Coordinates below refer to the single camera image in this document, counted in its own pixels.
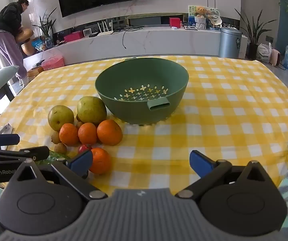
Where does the red box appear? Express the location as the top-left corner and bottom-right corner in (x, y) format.
(169, 17), (182, 28)

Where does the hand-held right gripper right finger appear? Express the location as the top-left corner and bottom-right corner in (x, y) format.
(175, 150), (278, 199)

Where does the yellow checkered tablecloth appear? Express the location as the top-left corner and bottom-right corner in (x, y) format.
(0, 55), (288, 201)

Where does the large pink box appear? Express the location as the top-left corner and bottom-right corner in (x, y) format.
(42, 56), (65, 71)

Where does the golden brown vase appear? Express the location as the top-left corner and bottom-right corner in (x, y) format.
(21, 41), (38, 56)

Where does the leafy plant in vase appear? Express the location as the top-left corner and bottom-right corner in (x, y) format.
(32, 7), (58, 49)

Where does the tall potted plant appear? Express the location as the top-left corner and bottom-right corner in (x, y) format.
(235, 9), (271, 60)

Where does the green colander bowl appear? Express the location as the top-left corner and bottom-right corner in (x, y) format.
(95, 57), (189, 125)

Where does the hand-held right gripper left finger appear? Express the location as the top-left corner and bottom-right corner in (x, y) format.
(9, 149), (108, 201)

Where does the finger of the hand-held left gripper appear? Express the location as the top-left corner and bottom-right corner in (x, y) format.
(0, 134), (20, 148)
(0, 146), (50, 165)

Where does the green cucumber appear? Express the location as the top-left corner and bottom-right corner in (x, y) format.
(47, 151), (70, 162)

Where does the white marble television console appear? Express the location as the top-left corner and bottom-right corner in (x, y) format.
(24, 12), (248, 72)

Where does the red cherry tomato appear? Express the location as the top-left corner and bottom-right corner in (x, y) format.
(78, 144), (93, 154)

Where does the teddy bear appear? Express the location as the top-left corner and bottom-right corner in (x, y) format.
(195, 6), (207, 29)

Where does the round printed fan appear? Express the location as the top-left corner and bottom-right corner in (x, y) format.
(206, 7), (221, 21)

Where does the white plastic bag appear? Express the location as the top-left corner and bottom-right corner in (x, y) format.
(257, 43), (273, 63)

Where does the blue bag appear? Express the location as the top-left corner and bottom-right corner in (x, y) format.
(32, 39), (46, 52)

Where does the wooden box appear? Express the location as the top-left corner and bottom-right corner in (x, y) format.
(27, 66), (44, 78)

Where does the orange mandarin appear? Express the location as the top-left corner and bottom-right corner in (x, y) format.
(78, 123), (98, 145)
(97, 119), (123, 146)
(59, 123), (80, 146)
(88, 148), (112, 175)

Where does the white router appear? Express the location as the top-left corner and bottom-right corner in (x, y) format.
(97, 19), (114, 36)

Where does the pink heater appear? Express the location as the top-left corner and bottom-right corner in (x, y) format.
(270, 48), (282, 67)

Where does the grey blue trash can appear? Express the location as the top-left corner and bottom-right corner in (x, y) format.
(218, 27), (243, 59)

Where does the large green pear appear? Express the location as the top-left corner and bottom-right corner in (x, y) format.
(77, 96), (107, 125)

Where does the black cable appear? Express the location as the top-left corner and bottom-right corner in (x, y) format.
(114, 25), (144, 49)

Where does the small green pear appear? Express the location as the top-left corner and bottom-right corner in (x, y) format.
(48, 105), (75, 131)

